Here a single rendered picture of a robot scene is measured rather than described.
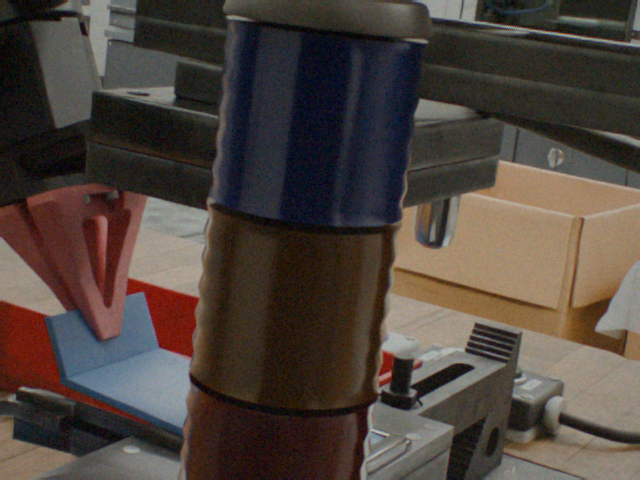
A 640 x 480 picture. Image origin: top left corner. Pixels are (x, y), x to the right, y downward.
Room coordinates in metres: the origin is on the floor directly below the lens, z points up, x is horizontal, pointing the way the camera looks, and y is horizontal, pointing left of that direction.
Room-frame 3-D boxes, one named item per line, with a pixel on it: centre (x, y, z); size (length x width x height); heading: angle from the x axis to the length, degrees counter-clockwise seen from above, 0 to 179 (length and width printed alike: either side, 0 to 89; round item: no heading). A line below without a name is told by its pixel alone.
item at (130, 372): (0.56, 0.04, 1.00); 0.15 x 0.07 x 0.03; 61
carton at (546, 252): (3.06, -0.49, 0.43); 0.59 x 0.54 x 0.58; 147
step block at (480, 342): (0.75, -0.11, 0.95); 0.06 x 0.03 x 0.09; 151
